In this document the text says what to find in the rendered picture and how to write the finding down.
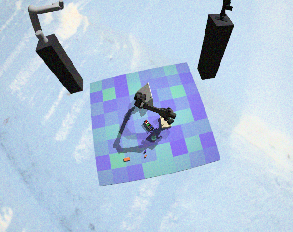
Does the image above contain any beige shallow tray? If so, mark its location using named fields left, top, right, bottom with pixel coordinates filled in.
left=160, top=116, right=171, bottom=129

